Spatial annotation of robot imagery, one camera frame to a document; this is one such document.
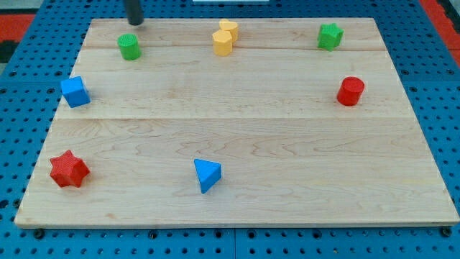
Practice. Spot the blue triangle block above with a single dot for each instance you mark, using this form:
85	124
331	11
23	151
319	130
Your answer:
208	173

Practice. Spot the red star block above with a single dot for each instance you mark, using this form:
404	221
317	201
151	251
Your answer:
68	170

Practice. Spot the light wooden board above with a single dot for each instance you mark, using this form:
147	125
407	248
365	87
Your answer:
291	155

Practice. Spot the red cylinder block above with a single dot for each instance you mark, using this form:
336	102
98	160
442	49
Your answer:
350	91

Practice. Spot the blue cube block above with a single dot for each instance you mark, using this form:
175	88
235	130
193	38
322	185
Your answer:
75	92

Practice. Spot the green star block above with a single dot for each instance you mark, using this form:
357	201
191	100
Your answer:
329	36

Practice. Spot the yellow heart block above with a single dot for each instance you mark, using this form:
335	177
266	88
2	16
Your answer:
231	27

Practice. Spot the green cylinder block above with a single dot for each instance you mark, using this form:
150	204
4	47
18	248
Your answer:
129	46

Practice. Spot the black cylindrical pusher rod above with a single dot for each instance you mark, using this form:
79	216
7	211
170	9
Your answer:
134	13

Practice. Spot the yellow hexagon block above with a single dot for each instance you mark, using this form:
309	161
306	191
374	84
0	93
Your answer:
222	43

